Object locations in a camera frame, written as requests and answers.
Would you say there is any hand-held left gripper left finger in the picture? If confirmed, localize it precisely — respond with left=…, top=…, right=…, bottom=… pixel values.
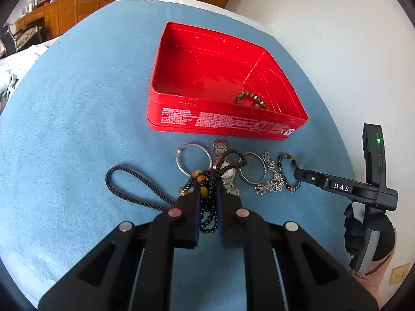
left=38, top=183, right=200, bottom=311

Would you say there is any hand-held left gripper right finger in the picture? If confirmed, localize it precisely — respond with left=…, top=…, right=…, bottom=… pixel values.
left=217, top=178, right=379, bottom=311

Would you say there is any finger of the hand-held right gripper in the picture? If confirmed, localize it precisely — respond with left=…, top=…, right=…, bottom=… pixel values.
left=293, top=168, right=326, bottom=187

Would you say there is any black and amber bead necklace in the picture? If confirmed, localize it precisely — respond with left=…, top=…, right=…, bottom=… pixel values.
left=178, top=149, right=247, bottom=235

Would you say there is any multicoloured bead bracelet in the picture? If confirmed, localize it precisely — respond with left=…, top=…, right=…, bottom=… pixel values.
left=276, top=153, right=303, bottom=195

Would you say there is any silver chain bracelet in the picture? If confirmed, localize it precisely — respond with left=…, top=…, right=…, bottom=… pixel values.
left=254, top=151, right=286, bottom=196

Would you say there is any plain silver bangle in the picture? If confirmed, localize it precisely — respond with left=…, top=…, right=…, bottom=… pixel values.
left=238, top=152, right=267, bottom=185

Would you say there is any silver bangle with clasp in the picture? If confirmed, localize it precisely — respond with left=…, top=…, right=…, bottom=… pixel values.
left=176, top=143, right=213, bottom=177

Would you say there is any silver wristwatch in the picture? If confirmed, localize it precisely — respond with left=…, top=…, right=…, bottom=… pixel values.
left=212, top=140, right=240, bottom=198

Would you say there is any black cord necklace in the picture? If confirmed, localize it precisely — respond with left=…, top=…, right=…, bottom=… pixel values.
left=105, top=165, right=177, bottom=213

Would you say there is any red tin box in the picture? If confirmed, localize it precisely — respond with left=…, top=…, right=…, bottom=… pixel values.
left=147, top=22, right=308, bottom=141

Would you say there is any person's right forearm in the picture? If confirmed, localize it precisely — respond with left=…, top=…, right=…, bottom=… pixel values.
left=352, top=228, right=399, bottom=300

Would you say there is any person's right hand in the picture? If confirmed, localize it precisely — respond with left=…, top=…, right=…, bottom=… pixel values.
left=344, top=202, right=396, bottom=263

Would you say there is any blue mat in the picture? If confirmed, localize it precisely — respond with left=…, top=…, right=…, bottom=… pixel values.
left=0, top=0, right=359, bottom=311

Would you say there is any bed with white blanket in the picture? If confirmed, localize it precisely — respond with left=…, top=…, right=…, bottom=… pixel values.
left=0, top=44, right=49, bottom=111

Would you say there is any wooden desk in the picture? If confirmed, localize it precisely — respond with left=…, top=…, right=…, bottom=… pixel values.
left=15, top=2, right=60, bottom=44

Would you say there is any black chair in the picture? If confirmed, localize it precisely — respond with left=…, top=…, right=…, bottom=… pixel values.
left=0, top=23, right=44, bottom=57

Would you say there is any beige wall socket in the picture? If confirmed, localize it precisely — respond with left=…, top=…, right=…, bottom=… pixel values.
left=390, top=263, right=411, bottom=286

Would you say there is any brown bead bracelet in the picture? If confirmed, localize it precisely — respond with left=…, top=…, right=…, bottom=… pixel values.
left=235, top=91, right=269, bottom=111

